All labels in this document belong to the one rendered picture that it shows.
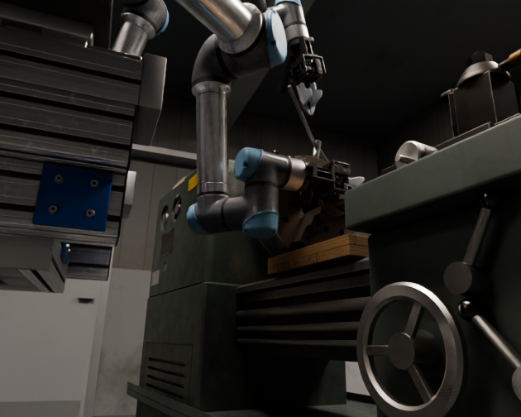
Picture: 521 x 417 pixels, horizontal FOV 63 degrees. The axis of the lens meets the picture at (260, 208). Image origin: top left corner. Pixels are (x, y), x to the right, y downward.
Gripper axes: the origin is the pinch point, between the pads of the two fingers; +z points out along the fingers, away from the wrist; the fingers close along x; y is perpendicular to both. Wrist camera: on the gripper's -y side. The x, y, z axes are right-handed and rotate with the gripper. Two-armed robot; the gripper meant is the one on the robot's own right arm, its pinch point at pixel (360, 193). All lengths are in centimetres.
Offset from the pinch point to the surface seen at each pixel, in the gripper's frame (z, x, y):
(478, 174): -32, -20, 55
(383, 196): -32, -19, 41
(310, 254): -21.1, -19.7, 8.1
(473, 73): -14.2, 4.3, 44.1
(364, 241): -17.3, -18.7, 20.2
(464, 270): -31, -29, 51
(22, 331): -73, -34, -313
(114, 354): -3, -50, -308
